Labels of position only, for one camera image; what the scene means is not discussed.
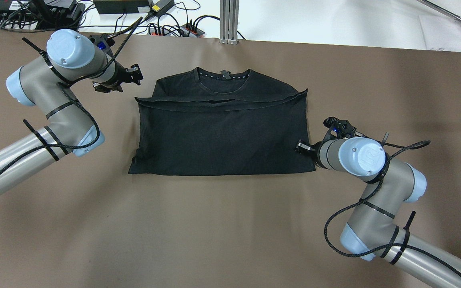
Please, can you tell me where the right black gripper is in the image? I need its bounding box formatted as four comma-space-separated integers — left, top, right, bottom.
296, 140, 327, 164

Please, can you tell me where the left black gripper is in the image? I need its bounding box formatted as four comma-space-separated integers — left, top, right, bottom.
93, 64, 143, 93

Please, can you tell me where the black printed t-shirt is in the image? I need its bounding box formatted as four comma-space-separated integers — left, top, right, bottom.
128, 67, 315, 176

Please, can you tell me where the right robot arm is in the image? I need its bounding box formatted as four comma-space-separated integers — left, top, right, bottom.
296, 137, 461, 288

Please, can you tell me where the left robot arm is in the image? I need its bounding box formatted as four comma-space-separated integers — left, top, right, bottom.
0, 29, 143, 195

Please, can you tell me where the red black USB hub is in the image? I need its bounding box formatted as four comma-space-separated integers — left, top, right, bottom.
146, 24, 206, 38

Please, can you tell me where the black power adapter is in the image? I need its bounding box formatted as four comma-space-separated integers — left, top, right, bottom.
146, 0, 174, 19

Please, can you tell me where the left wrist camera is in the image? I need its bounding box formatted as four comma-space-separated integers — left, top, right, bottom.
88, 34, 115, 50

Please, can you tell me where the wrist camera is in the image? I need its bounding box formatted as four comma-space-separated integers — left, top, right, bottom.
88, 34, 115, 50
323, 117, 357, 142

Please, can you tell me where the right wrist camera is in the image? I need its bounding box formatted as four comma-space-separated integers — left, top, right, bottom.
323, 117, 357, 142

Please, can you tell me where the aluminium frame post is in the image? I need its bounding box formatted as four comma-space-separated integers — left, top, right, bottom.
219, 0, 240, 45

